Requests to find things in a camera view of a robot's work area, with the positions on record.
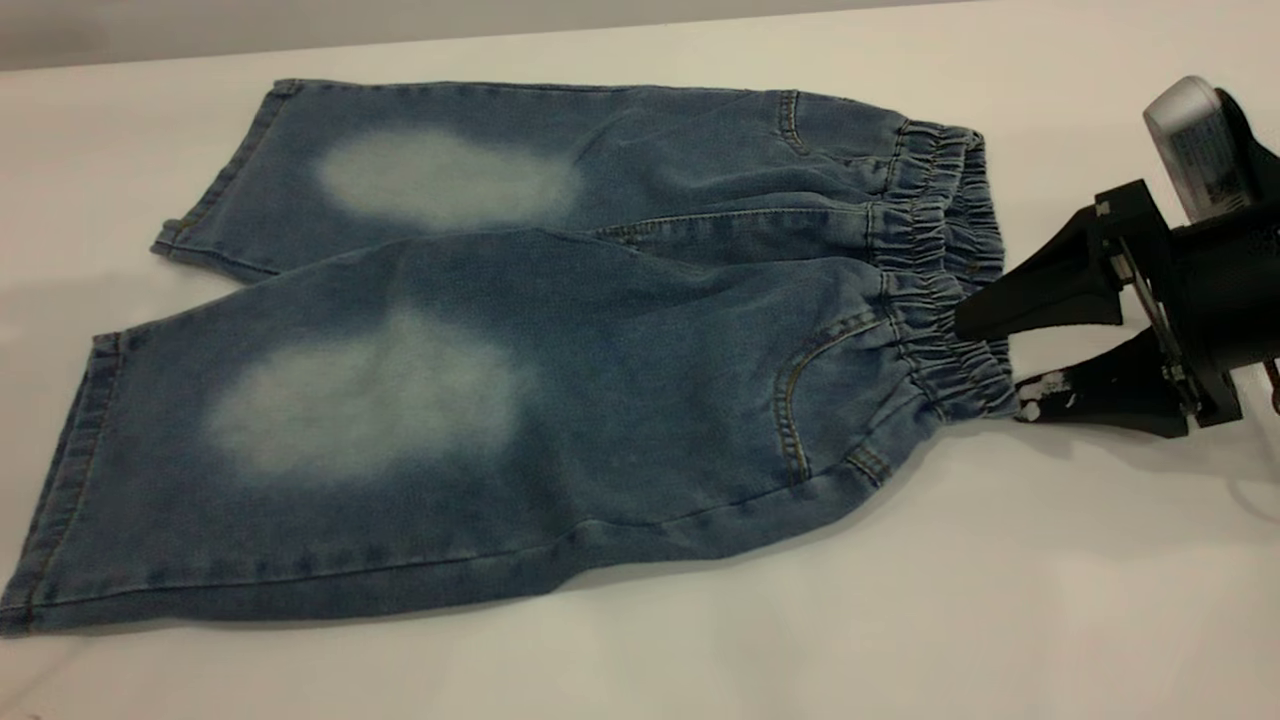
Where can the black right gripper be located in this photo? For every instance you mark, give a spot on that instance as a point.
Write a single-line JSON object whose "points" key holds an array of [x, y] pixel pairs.
{"points": [[1220, 290]]}

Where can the blue denim pants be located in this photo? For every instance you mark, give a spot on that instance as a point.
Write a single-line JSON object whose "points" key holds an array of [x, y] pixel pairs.
{"points": [[600, 350]]}

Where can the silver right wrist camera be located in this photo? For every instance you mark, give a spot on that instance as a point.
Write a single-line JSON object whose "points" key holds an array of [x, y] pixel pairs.
{"points": [[1190, 140]]}

